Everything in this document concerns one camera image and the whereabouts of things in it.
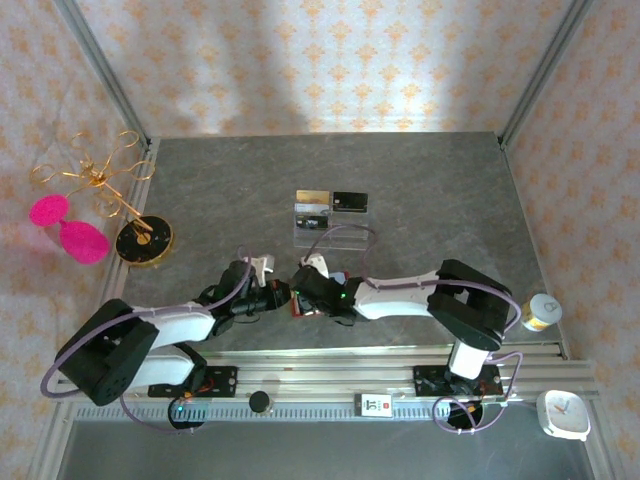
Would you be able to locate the pale card with red edge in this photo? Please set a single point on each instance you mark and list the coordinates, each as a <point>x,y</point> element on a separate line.
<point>338,276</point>

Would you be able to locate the yellow can with white lid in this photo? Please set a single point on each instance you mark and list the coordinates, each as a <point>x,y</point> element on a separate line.
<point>542,311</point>

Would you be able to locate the clear acrylic tiered card stand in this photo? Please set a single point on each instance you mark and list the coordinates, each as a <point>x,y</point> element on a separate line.
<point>332,237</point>

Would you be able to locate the gold plastic card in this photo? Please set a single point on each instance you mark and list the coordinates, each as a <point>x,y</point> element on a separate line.
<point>312,197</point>

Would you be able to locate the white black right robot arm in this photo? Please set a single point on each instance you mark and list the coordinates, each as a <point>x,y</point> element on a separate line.
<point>400,297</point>

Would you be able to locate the white square alarm clock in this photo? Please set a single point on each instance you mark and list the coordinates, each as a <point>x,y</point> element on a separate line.
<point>564,415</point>

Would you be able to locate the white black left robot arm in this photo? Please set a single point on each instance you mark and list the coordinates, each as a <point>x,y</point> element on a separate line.
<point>110,350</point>

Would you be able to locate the black silver VIP card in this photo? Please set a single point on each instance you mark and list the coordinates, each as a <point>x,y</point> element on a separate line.
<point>311,222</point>

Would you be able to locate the black card with copper lines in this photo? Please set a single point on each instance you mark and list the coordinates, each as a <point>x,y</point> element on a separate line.
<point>350,201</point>

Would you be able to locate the aluminium side rail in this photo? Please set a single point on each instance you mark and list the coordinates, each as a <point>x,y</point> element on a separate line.
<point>120,270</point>

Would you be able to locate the red leather card holder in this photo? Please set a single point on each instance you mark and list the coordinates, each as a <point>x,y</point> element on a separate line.
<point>297,306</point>

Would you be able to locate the black round knob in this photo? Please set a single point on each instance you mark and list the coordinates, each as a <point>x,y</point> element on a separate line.
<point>260,402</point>

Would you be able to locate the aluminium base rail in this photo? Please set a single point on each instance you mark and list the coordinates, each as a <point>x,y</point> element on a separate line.
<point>325,370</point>

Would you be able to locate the aluminium frame post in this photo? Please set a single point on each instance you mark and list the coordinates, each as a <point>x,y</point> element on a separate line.
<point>545,75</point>
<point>102,75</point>

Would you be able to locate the white number label tag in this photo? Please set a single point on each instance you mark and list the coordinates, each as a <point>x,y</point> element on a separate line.
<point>372,405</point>

